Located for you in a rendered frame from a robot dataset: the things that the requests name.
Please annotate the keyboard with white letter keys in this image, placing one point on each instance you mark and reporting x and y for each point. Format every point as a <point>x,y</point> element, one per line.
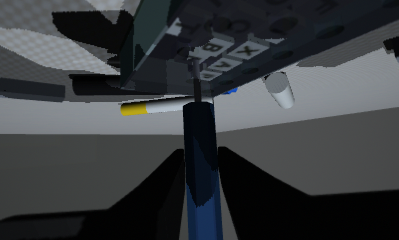
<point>230,43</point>

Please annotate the blue stylus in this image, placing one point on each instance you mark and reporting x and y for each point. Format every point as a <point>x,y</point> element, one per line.
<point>201,165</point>

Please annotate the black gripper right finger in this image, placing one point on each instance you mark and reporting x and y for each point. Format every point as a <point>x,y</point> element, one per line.
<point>263,207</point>

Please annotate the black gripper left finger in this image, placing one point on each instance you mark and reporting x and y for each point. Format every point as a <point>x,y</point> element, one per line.
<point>151,211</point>

